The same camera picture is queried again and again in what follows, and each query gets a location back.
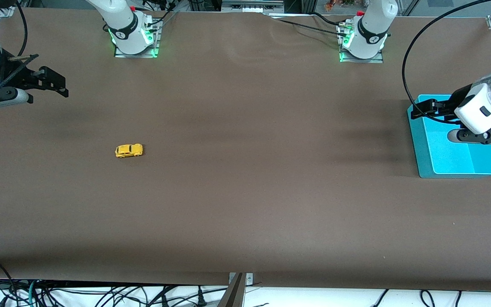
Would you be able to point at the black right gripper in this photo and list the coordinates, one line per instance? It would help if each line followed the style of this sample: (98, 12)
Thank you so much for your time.
(18, 77)

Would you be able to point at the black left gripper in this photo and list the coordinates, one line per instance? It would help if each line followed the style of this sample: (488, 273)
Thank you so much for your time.
(454, 100)

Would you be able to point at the yellow toy beetle car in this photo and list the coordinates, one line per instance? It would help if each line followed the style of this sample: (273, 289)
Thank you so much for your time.
(128, 150)

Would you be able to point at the teal plastic bin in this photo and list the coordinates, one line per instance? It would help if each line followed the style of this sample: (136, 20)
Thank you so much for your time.
(446, 157)

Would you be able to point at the dark metal bar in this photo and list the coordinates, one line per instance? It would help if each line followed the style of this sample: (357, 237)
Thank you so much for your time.
(232, 294)

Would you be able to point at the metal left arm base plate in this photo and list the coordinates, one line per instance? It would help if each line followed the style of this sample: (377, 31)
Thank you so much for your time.
(361, 59)

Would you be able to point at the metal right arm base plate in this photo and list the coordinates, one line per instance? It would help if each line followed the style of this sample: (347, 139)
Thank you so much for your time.
(137, 52)

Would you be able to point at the aluminium frame rail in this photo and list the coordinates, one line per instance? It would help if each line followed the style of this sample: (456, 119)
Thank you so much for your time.
(252, 6)

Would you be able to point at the small metal table bracket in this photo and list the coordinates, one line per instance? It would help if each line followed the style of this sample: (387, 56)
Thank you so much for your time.
(249, 278)

